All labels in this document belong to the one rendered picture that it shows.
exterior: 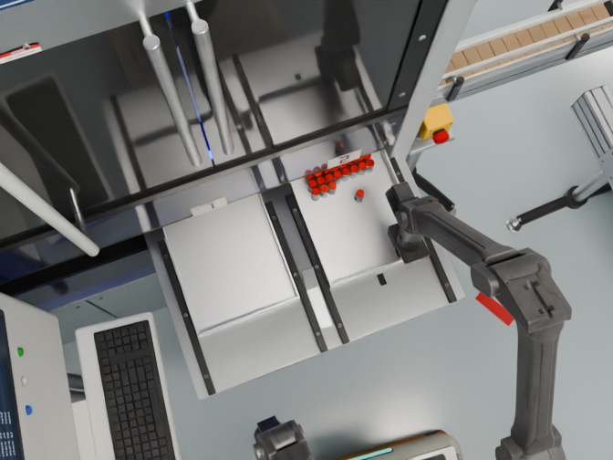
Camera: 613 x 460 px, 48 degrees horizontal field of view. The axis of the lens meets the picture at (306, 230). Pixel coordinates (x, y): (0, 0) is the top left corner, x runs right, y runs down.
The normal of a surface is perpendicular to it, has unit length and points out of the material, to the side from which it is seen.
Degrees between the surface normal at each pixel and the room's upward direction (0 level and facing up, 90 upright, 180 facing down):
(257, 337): 0
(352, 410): 0
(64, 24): 90
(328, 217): 0
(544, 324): 48
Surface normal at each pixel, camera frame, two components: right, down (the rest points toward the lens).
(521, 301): -0.03, -0.57
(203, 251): 0.02, -0.25
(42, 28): 0.36, 0.91
